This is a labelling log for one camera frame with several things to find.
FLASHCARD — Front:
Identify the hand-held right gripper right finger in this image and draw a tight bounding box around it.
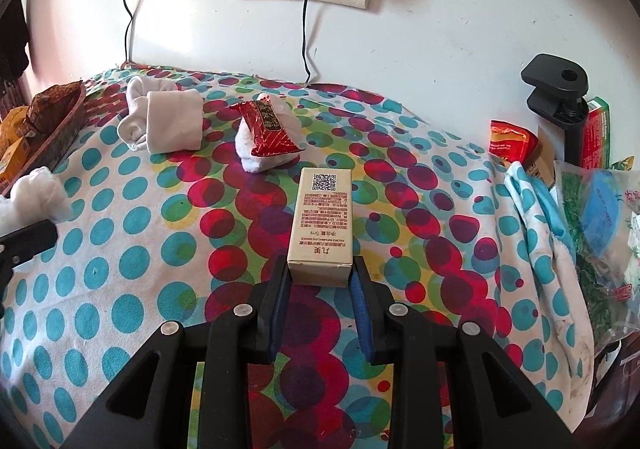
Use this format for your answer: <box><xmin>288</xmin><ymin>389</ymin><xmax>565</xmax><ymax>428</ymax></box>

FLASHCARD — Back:
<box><xmin>347</xmin><ymin>255</ymin><xmax>576</xmax><ymax>449</ymax></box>

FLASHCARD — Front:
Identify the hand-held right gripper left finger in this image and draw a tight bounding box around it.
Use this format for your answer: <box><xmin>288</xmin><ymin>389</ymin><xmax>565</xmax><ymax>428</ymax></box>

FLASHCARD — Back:
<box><xmin>60</xmin><ymin>255</ymin><xmax>292</xmax><ymax>449</ymax></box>

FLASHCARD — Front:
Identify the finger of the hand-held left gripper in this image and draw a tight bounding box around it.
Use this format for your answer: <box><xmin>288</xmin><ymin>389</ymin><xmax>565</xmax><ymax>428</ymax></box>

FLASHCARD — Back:
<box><xmin>0</xmin><ymin>218</ymin><xmax>58</xmax><ymax>290</ymax></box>

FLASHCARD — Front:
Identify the white sock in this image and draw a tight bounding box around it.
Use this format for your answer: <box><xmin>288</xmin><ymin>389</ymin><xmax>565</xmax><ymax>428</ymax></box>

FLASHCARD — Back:
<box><xmin>117</xmin><ymin>76</ymin><xmax>203</xmax><ymax>153</ymax></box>
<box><xmin>0</xmin><ymin>166</ymin><xmax>73</xmax><ymax>225</ymax></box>
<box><xmin>235</xmin><ymin>92</ymin><xmax>306</xmax><ymax>173</ymax></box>

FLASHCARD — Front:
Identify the small yellow box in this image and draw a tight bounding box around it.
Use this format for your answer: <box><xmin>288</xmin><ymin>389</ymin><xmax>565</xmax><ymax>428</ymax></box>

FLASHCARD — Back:
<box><xmin>0</xmin><ymin>136</ymin><xmax>32</xmax><ymax>181</ymax></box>

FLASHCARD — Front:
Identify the beige cardboard box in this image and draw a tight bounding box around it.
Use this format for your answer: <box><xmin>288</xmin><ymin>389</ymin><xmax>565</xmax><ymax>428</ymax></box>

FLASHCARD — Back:
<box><xmin>287</xmin><ymin>166</ymin><xmax>355</xmax><ymax>287</ymax></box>

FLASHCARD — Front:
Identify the round red tray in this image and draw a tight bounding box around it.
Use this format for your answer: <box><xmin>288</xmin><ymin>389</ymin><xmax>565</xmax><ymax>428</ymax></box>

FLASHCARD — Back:
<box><xmin>0</xmin><ymin>79</ymin><xmax>88</xmax><ymax>197</ymax></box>

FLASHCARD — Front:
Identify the yellow snack packet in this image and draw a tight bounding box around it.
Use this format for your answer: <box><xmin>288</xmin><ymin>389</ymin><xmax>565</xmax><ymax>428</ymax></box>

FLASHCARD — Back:
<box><xmin>0</xmin><ymin>106</ymin><xmax>31</xmax><ymax>145</ymax></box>

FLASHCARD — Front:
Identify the brown snack packet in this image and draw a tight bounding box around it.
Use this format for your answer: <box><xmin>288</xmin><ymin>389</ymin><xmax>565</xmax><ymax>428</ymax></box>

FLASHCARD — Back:
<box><xmin>26</xmin><ymin>82</ymin><xmax>83</xmax><ymax>135</ymax></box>

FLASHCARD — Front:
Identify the red candy packet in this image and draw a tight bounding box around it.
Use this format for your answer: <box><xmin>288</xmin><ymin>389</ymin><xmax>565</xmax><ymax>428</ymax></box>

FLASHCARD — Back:
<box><xmin>229</xmin><ymin>96</ymin><xmax>307</xmax><ymax>157</ymax></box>

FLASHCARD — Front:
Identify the polka dot cloth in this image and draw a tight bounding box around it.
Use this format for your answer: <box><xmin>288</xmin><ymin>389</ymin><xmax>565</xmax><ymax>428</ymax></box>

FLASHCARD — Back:
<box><xmin>0</xmin><ymin>62</ymin><xmax>596</xmax><ymax>449</ymax></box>

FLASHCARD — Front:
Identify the dark wooden furniture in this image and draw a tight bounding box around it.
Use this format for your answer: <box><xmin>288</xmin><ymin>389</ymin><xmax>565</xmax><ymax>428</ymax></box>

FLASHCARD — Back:
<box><xmin>0</xmin><ymin>74</ymin><xmax>26</xmax><ymax>117</ymax></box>

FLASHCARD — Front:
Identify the white teal patterned towel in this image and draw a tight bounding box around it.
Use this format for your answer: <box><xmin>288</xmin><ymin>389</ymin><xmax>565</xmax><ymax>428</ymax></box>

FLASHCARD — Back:
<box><xmin>504</xmin><ymin>162</ymin><xmax>596</xmax><ymax>430</ymax></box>

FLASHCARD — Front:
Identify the dark cloth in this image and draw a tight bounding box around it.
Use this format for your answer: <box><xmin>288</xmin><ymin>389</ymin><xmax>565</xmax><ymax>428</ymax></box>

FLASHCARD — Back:
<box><xmin>0</xmin><ymin>0</ymin><xmax>32</xmax><ymax>80</ymax></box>

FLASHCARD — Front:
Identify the plastic bag of greens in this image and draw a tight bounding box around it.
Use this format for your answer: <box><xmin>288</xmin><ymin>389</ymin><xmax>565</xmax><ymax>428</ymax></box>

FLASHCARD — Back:
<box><xmin>552</xmin><ymin>159</ymin><xmax>640</xmax><ymax>345</ymax></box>

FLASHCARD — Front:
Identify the red foil packet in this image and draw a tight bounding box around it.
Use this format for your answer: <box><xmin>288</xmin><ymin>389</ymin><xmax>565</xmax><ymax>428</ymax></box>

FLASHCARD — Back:
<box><xmin>489</xmin><ymin>119</ymin><xmax>540</xmax><ymax>165</ymax></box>

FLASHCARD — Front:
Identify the brown cardboard carton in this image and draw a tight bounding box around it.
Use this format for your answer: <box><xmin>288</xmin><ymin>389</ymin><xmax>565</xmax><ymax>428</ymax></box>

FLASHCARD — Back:
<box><xmin>522</xmin><ymin>126</ymin><xmax>558</xmax><ymax>190</ymax></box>

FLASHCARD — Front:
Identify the green red box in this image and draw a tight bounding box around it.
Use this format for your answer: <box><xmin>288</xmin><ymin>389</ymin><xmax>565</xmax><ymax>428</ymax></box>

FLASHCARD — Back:
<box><xmin>580</xmin><ymin>96</ymin><xmax>611</xmax><ymax>170</ymax></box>

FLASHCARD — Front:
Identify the black desk clamp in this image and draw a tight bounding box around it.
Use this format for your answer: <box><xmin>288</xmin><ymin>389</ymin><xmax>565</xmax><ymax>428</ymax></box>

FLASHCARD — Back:
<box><xmin>520</xmin><ymin>54</ymin><xmax>590</xmax><ymax>166</ymax></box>

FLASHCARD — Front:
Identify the black outlet cable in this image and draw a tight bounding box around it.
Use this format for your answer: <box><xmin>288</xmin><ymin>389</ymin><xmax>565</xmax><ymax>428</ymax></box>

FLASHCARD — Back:
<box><xmin>300</xmin><ymin>0</ymin><xmax>313</xmax><ymax>83</ymax></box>

